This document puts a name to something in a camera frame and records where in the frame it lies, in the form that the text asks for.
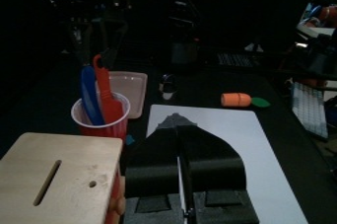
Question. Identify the red plastic toy knife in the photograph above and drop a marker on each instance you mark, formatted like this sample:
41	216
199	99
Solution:
109	103

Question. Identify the green toy carrot leaf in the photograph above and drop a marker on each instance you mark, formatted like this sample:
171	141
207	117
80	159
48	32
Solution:
261	102

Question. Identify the white computer keyboard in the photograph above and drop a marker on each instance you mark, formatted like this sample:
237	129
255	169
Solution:
310	109

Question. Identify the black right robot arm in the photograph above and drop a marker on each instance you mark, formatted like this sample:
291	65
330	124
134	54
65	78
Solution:
183	52

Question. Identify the red plastic cup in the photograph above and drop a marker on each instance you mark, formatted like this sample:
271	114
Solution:
105	131

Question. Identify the small blue toy piece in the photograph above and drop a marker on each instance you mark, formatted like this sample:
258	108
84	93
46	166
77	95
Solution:
129	139

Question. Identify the orange toy carrot piece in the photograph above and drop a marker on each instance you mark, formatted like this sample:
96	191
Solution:
245	99
230	99

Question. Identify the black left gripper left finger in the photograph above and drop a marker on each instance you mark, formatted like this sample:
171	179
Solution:
153	162

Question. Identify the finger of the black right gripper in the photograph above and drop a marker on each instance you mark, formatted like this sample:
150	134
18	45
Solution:
82	43
116	37

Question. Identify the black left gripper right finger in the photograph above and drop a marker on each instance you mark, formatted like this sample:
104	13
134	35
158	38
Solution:
214	168

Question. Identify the blue plastic toy knife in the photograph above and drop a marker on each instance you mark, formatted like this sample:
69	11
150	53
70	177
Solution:
89	96

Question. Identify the red round background object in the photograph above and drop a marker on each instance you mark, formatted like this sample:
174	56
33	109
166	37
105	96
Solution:
327	15

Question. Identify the white cutting board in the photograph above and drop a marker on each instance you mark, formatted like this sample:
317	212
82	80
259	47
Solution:
245	142

